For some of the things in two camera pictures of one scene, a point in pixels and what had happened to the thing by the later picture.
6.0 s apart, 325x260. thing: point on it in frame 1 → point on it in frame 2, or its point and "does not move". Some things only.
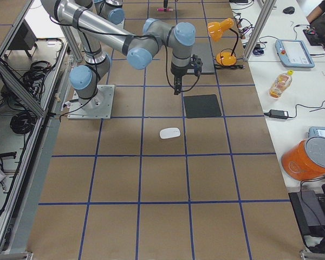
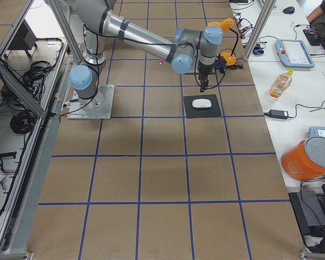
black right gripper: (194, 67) → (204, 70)
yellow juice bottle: (282, 82) does not move
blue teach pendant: (293, 53) does not move
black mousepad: (202, 106) does not move
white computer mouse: (169, 132) → (201, 103)
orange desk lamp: (215, 30) does not move
